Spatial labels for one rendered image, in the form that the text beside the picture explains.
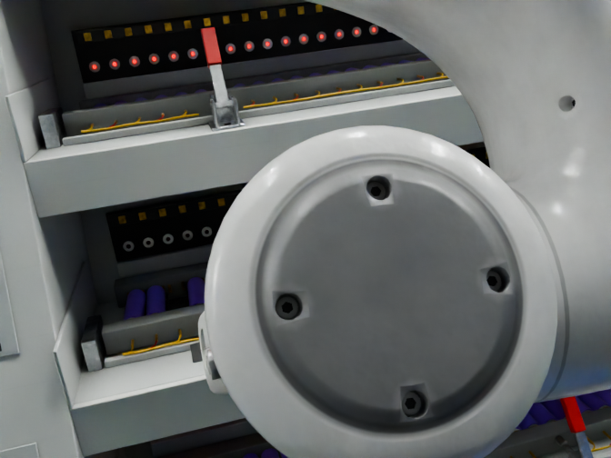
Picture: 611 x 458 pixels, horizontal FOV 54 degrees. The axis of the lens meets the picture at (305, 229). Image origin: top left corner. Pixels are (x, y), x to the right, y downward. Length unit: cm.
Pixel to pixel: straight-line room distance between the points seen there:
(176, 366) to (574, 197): 39
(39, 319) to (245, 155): 20
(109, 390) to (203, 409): 8
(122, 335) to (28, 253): 11
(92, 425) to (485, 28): 41
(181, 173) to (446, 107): 23
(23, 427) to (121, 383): 8
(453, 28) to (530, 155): 5
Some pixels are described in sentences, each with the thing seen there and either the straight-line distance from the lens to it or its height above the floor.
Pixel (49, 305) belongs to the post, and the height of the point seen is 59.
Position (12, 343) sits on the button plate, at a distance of 51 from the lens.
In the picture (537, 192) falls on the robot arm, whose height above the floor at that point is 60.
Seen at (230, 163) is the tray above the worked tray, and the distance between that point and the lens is 50.
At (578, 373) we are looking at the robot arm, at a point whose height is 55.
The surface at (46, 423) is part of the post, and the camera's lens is 52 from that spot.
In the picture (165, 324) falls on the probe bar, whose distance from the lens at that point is 55.
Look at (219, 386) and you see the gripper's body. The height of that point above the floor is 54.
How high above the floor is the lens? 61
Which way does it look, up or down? level
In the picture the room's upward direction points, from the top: 11 degrees counter-clockwise
